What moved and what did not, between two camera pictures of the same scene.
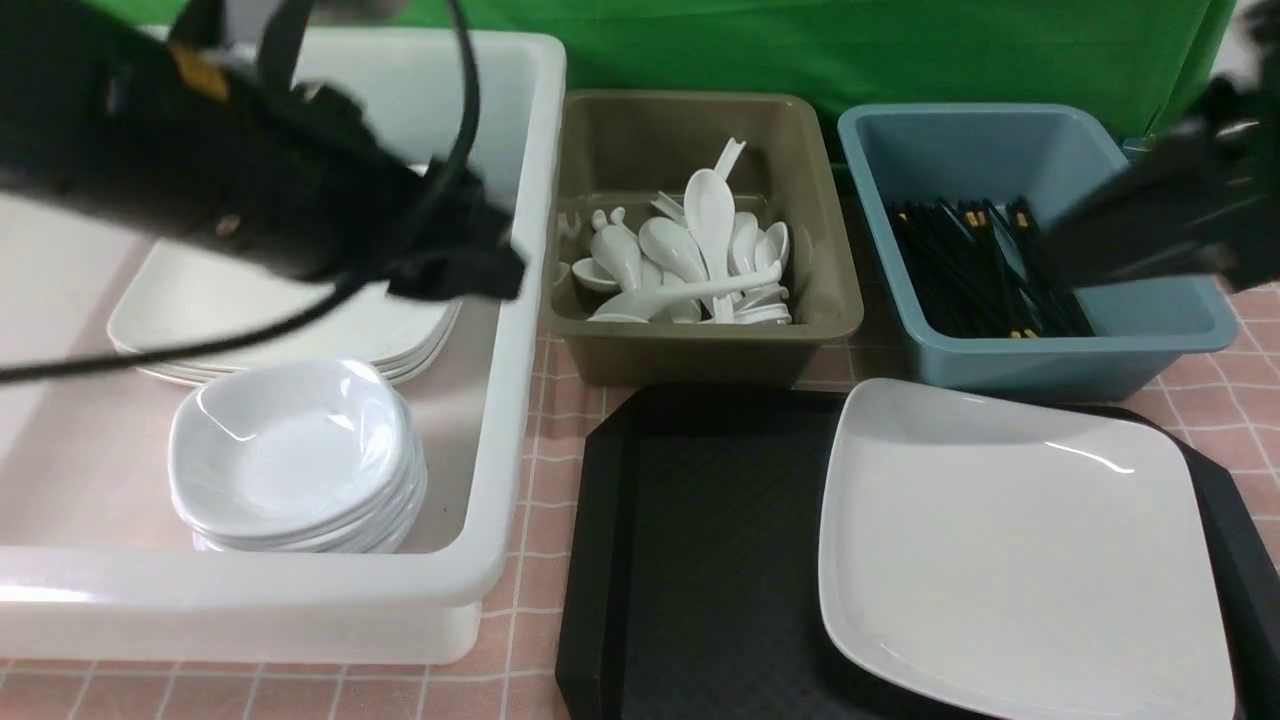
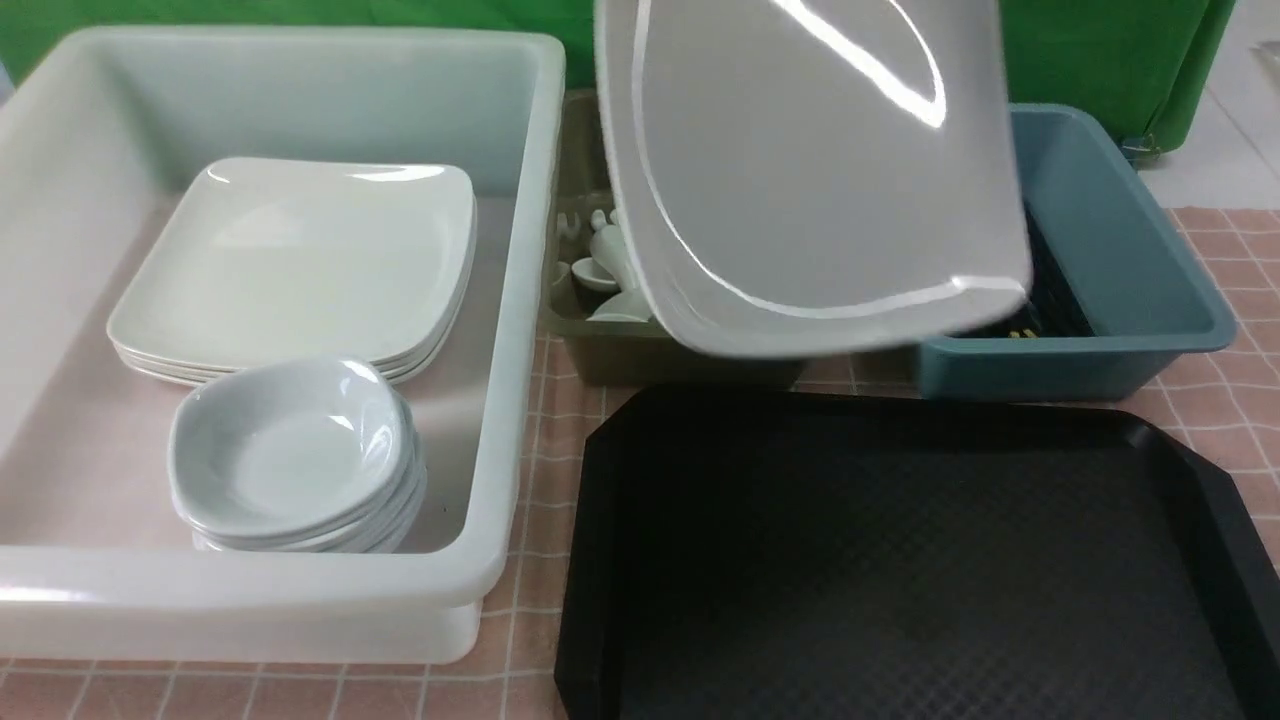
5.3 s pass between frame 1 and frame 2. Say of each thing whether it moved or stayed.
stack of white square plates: stayed
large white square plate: moved
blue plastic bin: stayed
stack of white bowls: stayed
